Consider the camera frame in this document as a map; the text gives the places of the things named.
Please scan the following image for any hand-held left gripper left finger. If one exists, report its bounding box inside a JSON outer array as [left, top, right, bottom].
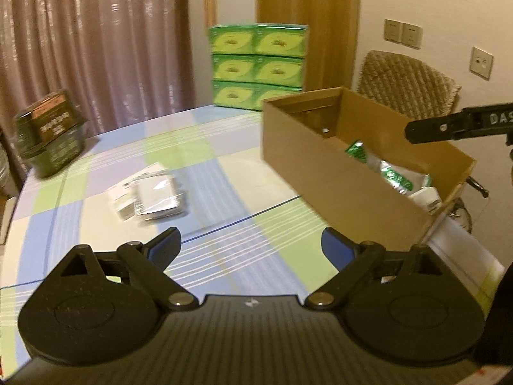
[[59, 227, 198, 311]]

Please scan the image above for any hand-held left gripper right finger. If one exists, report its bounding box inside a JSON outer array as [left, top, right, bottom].
[[306, 227, 446, 311]]

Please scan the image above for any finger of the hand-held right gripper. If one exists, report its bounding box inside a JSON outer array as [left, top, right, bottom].
[[404, 103, 513, 147]]

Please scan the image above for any green leaf foil packet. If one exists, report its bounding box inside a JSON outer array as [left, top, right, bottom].
[[371, 159, 431, 197], [345, 140, 371, 165]]

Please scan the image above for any white paper packet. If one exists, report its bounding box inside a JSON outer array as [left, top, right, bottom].
[[408, 186, 443, 214], [107, 163, 177, 222]]

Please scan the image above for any brown cardboard box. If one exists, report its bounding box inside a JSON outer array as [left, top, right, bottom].
[[261, 86, 477, 251]]

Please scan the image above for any silver foil packet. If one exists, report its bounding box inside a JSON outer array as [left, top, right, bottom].
[[134, 174, 188, 223]]

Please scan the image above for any woven wicker chair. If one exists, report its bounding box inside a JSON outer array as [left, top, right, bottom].
[[356, 50, 462, 123]]

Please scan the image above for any dark green tea box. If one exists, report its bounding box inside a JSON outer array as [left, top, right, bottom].
[[14, 90, 89, 179]]

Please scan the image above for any person's dark clothing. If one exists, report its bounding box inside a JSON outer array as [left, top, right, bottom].
[[473, 262, 513, 370]]

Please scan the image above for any stack of green boxes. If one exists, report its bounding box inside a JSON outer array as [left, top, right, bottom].
[[207, 23, 310, 112]]

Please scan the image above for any pinkish brown curtain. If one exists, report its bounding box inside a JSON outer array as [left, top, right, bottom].
[[0, 0, 197, 145]]

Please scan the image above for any beige wall socket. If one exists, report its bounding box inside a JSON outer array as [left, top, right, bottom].
[[470, 46, 493, 81]]

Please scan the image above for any beige wall switch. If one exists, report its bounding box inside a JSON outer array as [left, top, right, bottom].
[[401, 22, 423, 49], [384, 19, 403, 43]]

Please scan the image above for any wooden wall strip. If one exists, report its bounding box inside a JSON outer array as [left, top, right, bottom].
[[204, 0, 218, 29]]

